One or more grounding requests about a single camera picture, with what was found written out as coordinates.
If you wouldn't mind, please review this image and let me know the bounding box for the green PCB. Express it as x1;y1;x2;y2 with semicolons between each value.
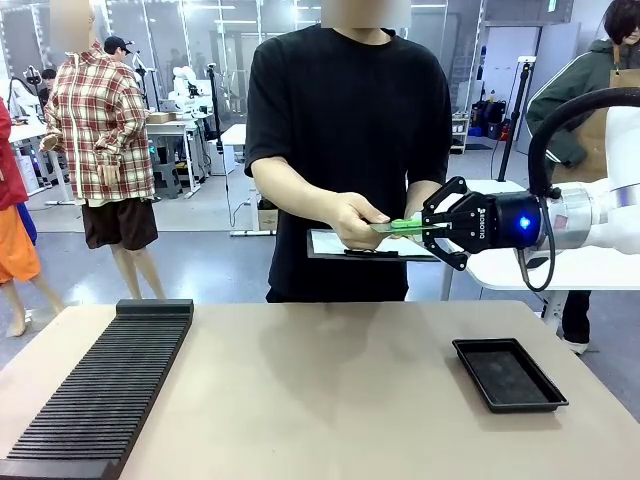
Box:
369;218;437;237

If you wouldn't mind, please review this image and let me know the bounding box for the mannequin in red orange clothes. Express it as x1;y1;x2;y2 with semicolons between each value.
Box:
0;96;65;339

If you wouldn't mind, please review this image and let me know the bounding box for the person's left forearm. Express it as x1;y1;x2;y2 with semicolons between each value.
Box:
403;178;448;221

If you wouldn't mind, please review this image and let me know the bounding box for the black camera stand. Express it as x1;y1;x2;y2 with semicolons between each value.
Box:
205;62;227;155

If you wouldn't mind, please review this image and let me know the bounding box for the small cardboard box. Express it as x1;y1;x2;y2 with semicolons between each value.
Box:
256;197;279;233

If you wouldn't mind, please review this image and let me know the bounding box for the person's right hand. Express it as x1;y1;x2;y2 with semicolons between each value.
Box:
331;191;397;251

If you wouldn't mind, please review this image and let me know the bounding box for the grey step stool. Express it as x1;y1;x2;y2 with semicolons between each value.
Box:
151;162;182;201

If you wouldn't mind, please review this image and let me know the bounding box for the person's right forearm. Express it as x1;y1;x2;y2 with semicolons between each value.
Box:
251;158;352;222

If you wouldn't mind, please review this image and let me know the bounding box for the man with black cap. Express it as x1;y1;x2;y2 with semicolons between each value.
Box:
103;35;135;62

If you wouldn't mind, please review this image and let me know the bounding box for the thin right gripper cable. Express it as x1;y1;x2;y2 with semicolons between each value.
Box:
517;198;557;293

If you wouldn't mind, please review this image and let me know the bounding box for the wooden shoe shelf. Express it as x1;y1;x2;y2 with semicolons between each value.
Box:
449;117;472;156

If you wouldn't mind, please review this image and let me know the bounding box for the black tripod pole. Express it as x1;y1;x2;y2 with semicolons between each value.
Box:
497;55;538;183

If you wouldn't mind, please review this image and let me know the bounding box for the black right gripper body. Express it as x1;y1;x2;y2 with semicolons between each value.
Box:
464;191;545;251

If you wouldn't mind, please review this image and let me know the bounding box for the white background humanoid robot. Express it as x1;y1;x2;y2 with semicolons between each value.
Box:
167;64;201;110

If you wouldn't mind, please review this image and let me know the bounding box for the seated background person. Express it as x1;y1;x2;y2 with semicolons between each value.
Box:
35;68;57;114

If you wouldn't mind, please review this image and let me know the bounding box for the mannequin in plaid shirt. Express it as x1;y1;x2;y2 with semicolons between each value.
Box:
39;0;167;301

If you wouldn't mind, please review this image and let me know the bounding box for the white standing desk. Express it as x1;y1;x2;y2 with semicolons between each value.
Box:
143;115;214;200

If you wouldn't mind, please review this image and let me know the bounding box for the black plastic tray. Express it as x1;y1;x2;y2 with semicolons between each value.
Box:
451;338;570;415

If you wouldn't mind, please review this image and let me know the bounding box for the person in black t-shirt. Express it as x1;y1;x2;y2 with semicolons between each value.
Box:
243;22;454;304

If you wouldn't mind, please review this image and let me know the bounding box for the black clipboard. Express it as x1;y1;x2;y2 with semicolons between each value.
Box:
305;228;444;263

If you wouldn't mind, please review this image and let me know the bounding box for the black slotted PCB rack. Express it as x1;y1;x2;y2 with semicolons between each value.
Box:
0;298;195;480

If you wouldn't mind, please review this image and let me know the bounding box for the thick right arm hose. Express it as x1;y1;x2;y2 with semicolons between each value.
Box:
527;87;640;202

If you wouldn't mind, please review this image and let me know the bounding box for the person in brown apron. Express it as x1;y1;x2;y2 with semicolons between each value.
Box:
525;0;640;356

